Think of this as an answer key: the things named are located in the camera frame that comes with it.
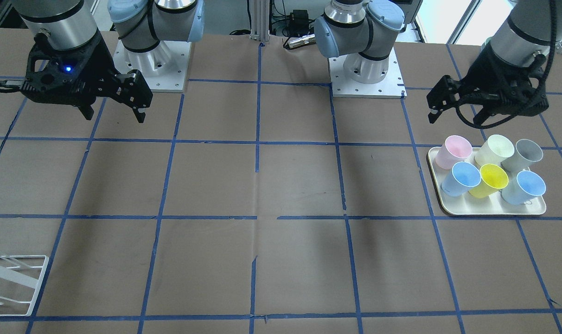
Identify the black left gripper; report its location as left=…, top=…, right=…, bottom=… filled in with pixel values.
left=427, top=45, right=549, bottom=128

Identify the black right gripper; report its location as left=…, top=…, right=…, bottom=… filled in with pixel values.
left=19, top=32, right=153, bottom=123

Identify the pink plastic cup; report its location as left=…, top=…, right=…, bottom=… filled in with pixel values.
left=435, top=135, right=473, bottom=170

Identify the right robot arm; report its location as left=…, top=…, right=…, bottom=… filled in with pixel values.
left=0, top=0, right=204, bottom=123

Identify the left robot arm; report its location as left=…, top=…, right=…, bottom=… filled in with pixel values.
left=314, top=0, right=559, bottom=129

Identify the pale green plastic cup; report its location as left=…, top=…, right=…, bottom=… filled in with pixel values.
left=474, top=135, right=516, bottom=167

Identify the blue cup tray middle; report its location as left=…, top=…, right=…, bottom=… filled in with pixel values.
left=441, top=161, right=482, bottom=197

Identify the grey plastic cup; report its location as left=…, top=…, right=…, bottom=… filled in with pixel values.
left=501, top=139, right=543, bottom=173

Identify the yellow plastic cup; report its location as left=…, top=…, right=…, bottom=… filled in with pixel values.
left=468, top=164, right=510, bottom=199

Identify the blue cup tray end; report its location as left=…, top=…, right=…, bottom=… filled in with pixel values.
left=501, top=170, right=547, bottom=205

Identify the cream plastic tray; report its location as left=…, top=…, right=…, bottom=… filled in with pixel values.
left=427, top=147, right=547, bottom=216

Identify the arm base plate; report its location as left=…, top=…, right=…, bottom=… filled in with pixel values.
left=113, top=41, right=194, bottom=93
left=328, top=48, right=408, bottom=99

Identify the aluminium frame post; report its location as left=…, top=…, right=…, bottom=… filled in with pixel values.
left=248, top=0, right=271, bottom=45

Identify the white wire cup rack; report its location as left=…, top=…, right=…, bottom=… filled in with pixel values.
left=0, top=251, right=49, bottom=318

